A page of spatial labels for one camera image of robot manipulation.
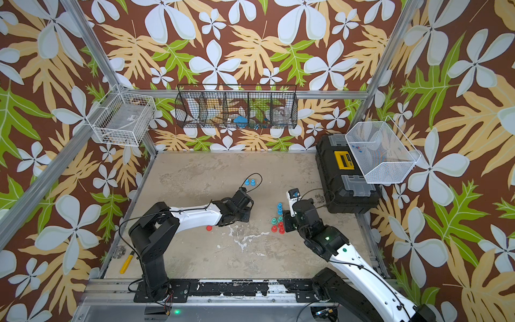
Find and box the aluminium frame post back left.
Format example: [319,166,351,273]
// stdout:
[62,1,157,156]

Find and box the yellow handled screwdriver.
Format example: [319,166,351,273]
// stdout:
[119,251,135,275]

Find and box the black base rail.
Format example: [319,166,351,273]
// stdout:
[130,279,330,304]

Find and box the blue object in basket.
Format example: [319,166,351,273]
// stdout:
[233,116,249,127]

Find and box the black toolbox yellow latch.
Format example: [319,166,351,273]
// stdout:
[315,134,381,214]

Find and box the black wire basket back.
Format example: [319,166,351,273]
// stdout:
[172,85,299,130]

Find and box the white wire basket left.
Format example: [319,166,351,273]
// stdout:
[87,85,156,147]

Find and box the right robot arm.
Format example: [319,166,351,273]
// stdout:
[283,195,436,321]

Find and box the white wire basket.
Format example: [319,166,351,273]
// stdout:
[345,121,422,185]
[87,85,156,147]

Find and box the white wire basket right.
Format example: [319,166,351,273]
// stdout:
[345,121,422,185]

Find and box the aluminium frame post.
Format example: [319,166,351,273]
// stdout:
[350,0,424,128]
[62,1,157,156]

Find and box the aluminium frame post back right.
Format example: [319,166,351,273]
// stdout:
[350,0,424,128]

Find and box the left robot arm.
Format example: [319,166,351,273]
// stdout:
[129,187,254,303]

